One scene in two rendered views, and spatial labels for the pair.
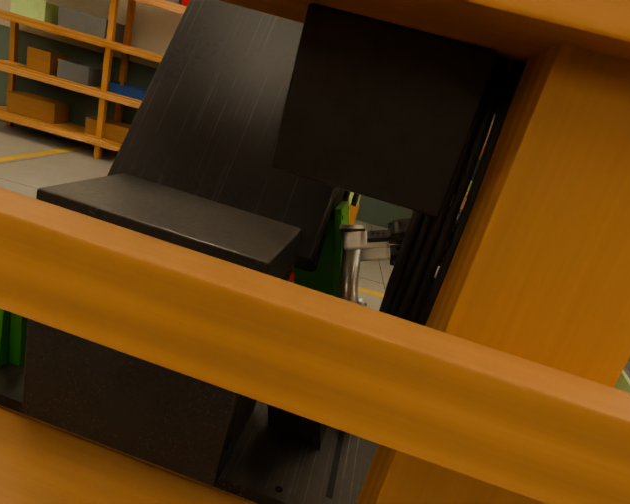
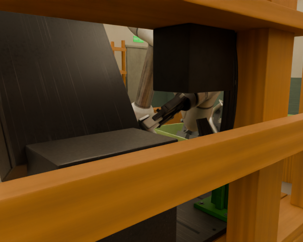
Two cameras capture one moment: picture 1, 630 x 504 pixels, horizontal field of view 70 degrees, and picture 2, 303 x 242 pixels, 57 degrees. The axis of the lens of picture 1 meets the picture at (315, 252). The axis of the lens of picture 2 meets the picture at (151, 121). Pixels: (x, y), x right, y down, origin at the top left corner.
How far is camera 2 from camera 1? 0.57 m
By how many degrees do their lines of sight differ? 46
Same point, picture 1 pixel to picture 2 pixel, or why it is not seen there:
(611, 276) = (284, 86)
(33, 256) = (183, 168)
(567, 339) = (280, 108)
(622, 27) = (291, 23)
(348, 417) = (269, 159)
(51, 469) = not seen: outside the picture
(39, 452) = not seen: outside the picture
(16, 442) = not seen: outside the picture
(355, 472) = (190, 221)
